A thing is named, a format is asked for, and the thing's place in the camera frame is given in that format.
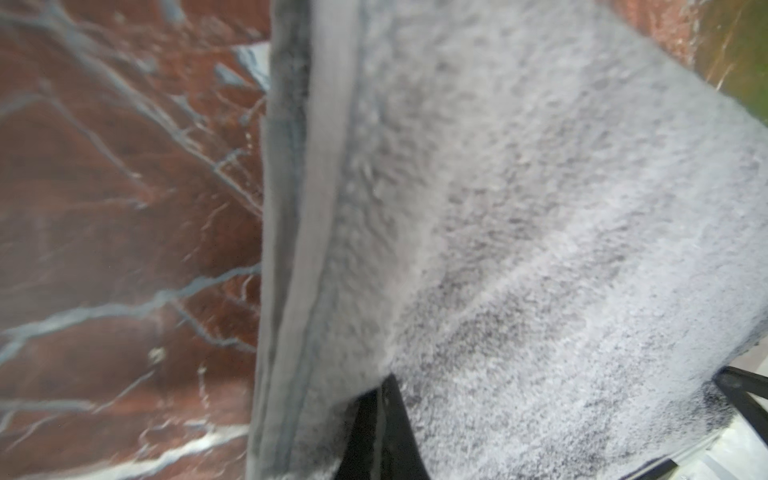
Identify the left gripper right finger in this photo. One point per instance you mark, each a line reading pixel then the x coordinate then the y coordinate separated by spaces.
pixel 399 456

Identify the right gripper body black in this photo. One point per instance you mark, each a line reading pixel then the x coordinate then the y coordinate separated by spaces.
pixel 737 452

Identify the grey terry towel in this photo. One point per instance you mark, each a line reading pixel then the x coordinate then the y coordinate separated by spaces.
pixel 551 233

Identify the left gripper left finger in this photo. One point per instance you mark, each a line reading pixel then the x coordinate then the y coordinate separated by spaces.
pixel 359 461

